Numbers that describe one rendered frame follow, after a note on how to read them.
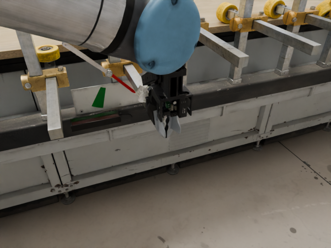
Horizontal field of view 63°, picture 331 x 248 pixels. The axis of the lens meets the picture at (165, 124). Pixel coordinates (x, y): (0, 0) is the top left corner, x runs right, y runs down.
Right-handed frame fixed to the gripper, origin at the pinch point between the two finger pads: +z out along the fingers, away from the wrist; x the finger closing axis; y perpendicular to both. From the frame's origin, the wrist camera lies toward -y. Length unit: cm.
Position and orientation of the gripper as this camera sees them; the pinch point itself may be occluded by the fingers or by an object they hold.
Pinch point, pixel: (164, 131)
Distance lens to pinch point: 67.3
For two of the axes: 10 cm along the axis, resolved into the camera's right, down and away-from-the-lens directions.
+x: 9.4, -2.1, 2.8
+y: 3.5, 5.5, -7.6
